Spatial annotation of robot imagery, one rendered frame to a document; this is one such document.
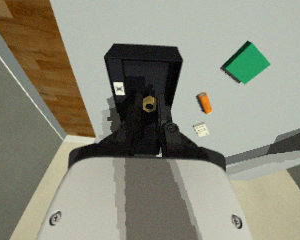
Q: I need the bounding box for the yellow hex nut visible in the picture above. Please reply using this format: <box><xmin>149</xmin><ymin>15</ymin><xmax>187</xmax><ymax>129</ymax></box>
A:
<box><xmin>143</xmin><ymin>96</ymin><xmax>157</xmax><ymax>112</ymax></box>

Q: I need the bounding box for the orange battery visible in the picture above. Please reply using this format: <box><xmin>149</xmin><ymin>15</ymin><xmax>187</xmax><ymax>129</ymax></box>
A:
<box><xmin>198</xmin><ymin>92</ymin><xmax>212</xmax><ymax>114</ymax></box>

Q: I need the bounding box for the black three-compartment bin rack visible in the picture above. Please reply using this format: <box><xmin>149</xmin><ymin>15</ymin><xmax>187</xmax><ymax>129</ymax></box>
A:
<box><xmin>104</xmin><ymin>43</ymin><xmax>183</xmax><ymax>155</ymax></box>

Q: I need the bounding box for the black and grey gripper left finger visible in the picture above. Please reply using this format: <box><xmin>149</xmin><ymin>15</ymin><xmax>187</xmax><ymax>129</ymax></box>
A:
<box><xmin>68</xmin><ymin>93</ymin><xmax>143</xmax><ymax>169</ymax></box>

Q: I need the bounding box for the green rectangular block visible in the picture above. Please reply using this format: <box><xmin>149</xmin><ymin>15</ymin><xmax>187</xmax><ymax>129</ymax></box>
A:
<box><xmin>222</xmin><ymin>41</ymin><xmax>271</xmax><ymax>84</ymax></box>

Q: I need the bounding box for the white domino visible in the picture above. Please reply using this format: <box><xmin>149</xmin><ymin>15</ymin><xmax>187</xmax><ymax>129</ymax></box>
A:
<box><xmin>193</xmin><ymin>122</ymin><xmax>209</xmax><ymax>137</ymax></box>

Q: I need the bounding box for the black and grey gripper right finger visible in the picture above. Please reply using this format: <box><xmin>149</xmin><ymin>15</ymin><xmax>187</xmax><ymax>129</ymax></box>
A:
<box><xmin>155</xmin><ymin>93</ymin><xmax>226</xmax><ymax>172</ymax></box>

